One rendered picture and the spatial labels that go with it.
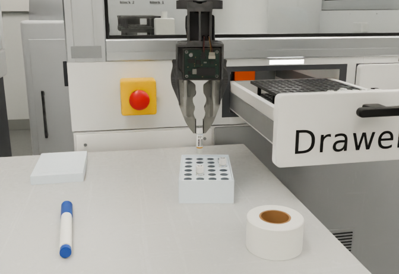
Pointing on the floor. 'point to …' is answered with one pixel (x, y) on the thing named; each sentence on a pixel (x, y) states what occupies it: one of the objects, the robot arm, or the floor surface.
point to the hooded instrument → (3, 99)
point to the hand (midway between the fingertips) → (199, 123)
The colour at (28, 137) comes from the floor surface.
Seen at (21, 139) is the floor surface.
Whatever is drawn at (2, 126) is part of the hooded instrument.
